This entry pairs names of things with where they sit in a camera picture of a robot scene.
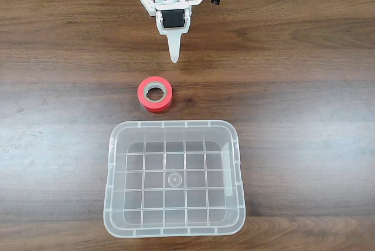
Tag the red tape roll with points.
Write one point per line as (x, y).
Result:
(142, 95)

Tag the clear plastic box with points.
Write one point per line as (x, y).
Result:
(175, 204)

